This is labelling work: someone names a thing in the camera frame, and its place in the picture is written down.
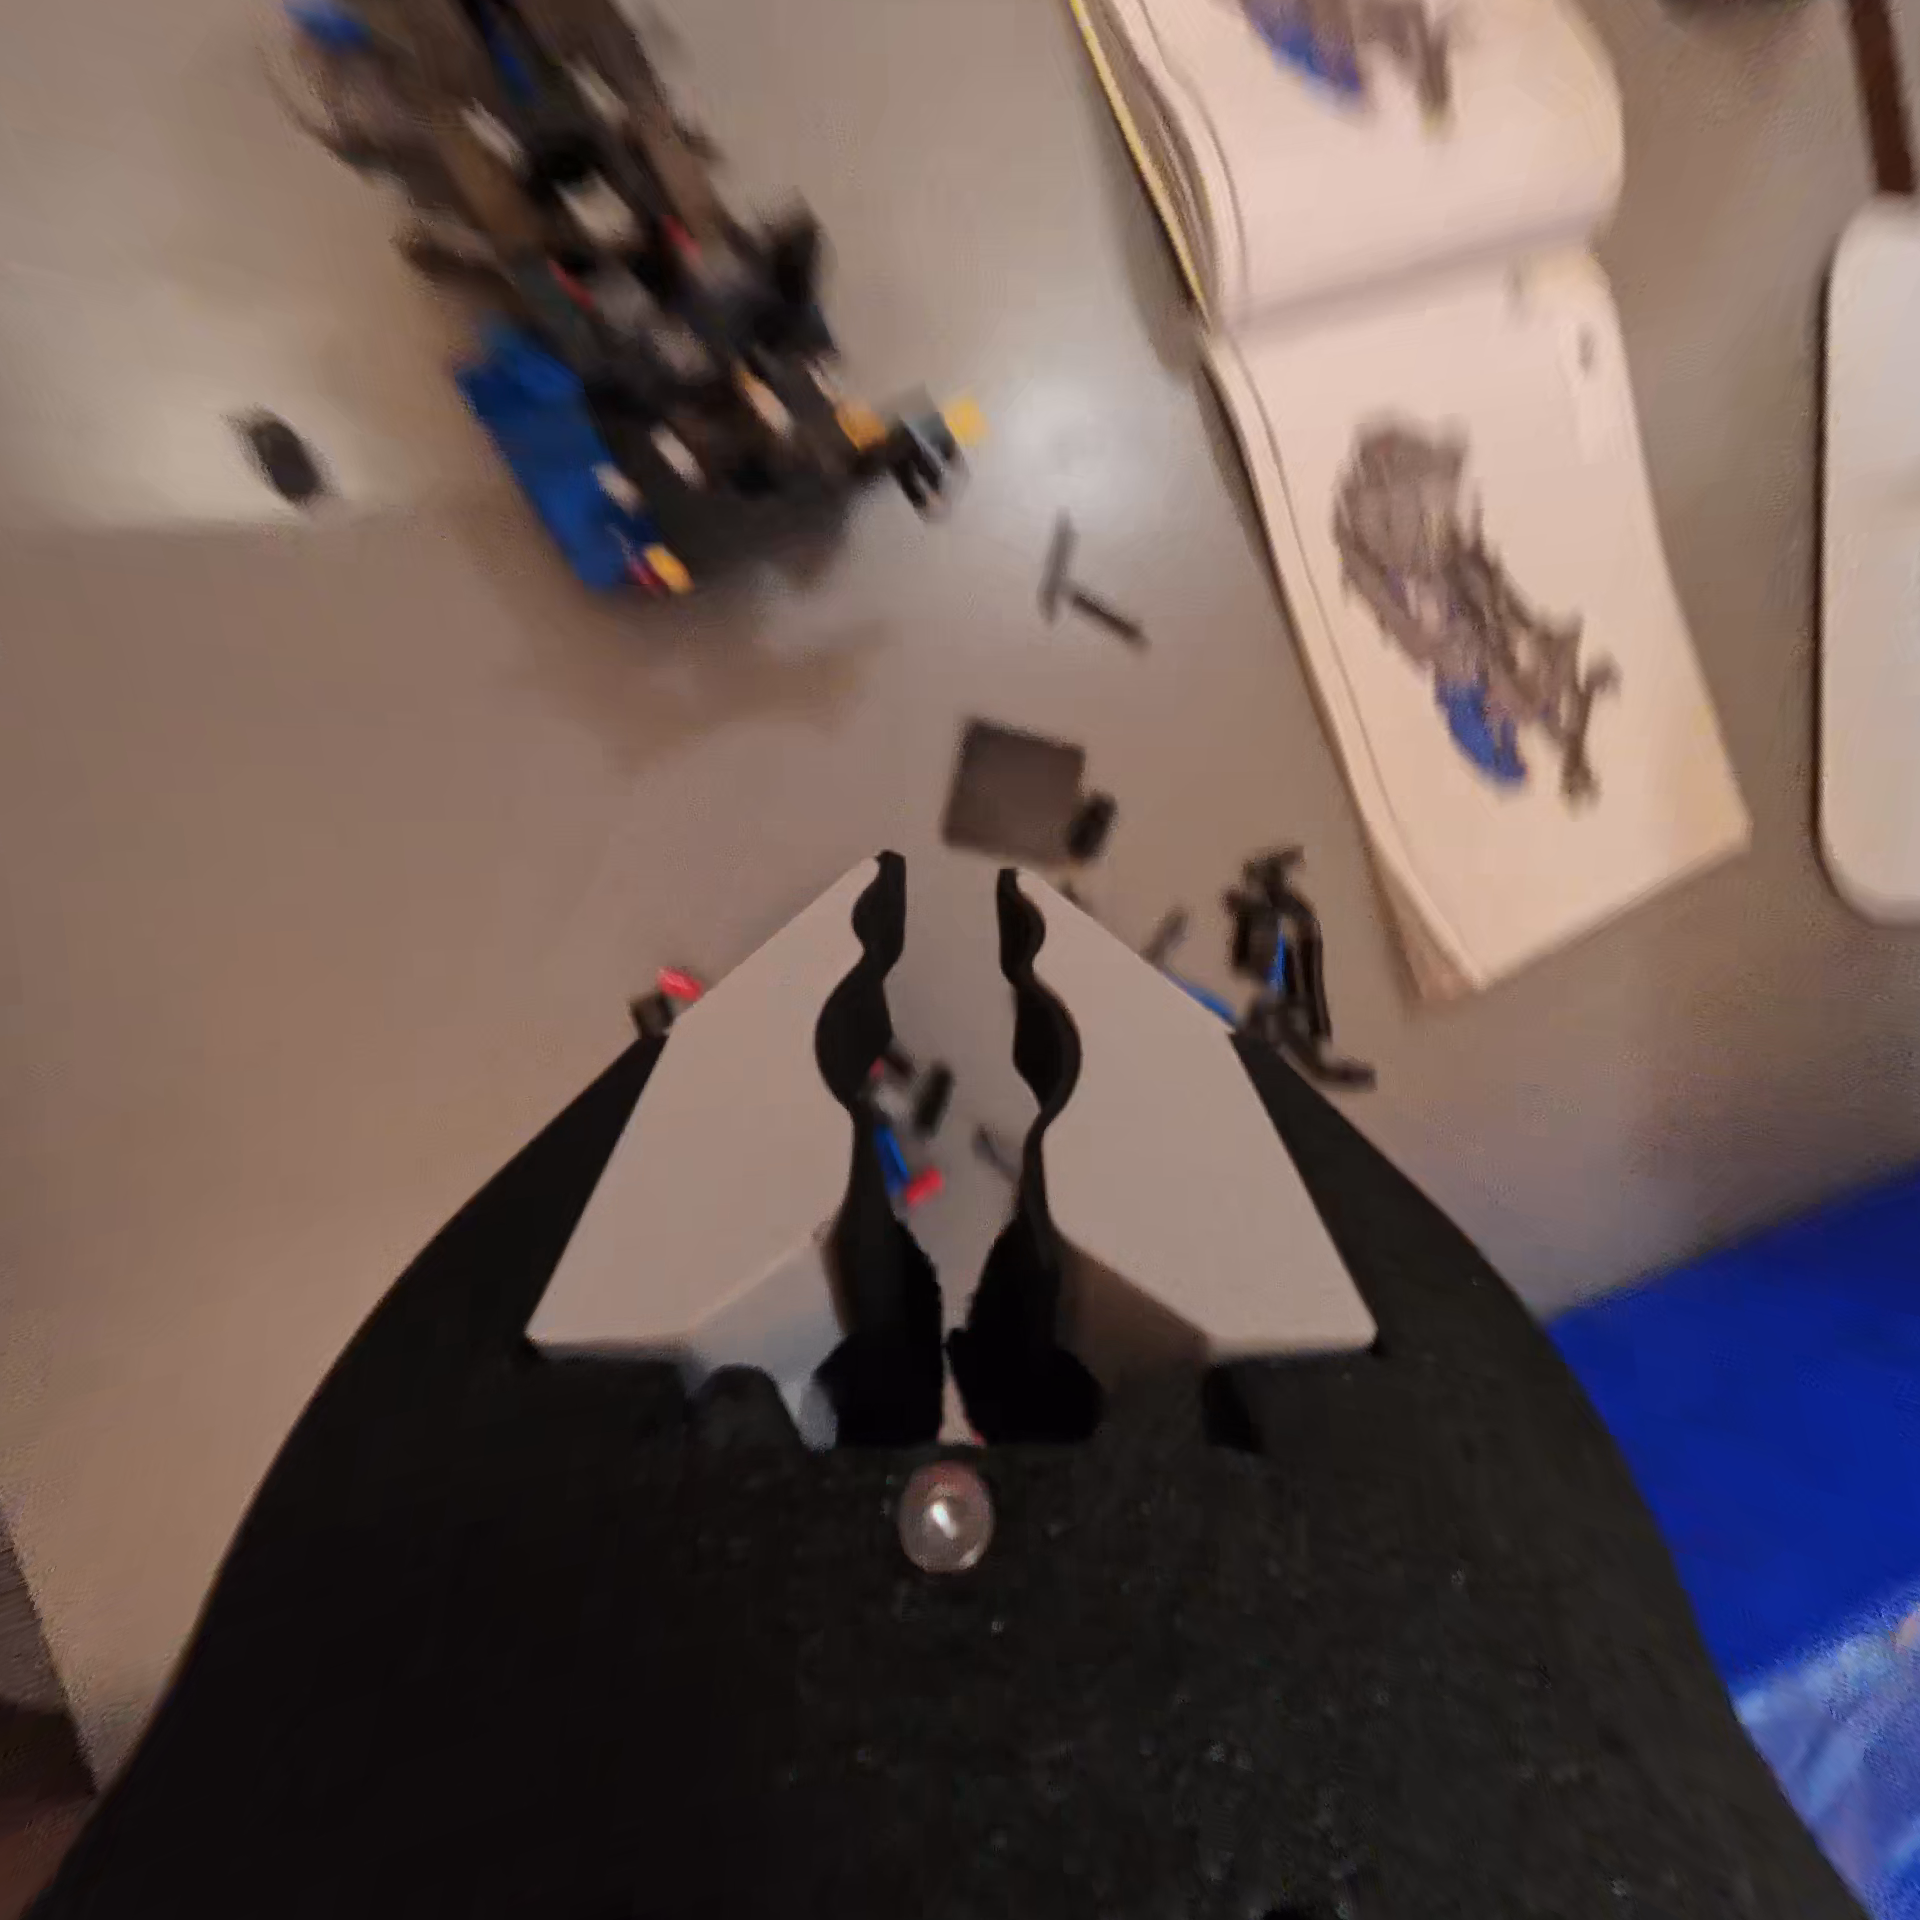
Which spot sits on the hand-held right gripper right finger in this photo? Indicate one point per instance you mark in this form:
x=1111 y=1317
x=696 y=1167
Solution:
x=1185 y=1185

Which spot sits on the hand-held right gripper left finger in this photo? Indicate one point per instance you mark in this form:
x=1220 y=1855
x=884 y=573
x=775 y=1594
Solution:
x=721 y=1169

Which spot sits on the lego instruction booklet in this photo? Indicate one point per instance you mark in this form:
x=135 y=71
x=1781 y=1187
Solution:
x=1560 y=780

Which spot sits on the blue lego pin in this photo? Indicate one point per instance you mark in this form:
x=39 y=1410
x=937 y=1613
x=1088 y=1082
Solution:
x=891 y=1162
x=1204 y=1001

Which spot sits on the red lego pin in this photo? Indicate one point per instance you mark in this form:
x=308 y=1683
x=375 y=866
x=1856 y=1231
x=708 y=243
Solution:
x=681 y=984
x=922 y=1189

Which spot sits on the short black lego beam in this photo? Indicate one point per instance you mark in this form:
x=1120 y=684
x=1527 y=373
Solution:
x=935 y=1095

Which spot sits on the small grey lego piece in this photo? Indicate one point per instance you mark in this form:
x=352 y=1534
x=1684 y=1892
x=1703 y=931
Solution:
x=1166 y=934

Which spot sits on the black lego subassembly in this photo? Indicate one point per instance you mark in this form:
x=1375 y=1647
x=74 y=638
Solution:
x=1290 y=946

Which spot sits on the small black lego connector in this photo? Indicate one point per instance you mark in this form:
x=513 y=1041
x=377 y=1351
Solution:
x=1092 y=826

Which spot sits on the dark grey square lego panel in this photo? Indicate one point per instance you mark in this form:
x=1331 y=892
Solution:
x=1008 y=787

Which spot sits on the black lego axle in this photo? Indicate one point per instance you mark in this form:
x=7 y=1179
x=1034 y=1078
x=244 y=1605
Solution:
x=1057 y=562
x=1107 y=615

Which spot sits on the partly built lego model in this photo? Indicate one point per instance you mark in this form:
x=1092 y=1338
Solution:
x=631 y=344

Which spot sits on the small black oval lego piece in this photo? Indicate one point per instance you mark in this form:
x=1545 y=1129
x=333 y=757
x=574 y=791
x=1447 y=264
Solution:
x=282 y=455

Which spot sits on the blue plastic bag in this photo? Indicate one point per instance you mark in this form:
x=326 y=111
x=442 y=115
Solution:
x=1770 y=1425

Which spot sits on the white stand base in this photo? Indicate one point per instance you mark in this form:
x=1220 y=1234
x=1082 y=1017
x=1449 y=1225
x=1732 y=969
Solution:
x=1875 y=600

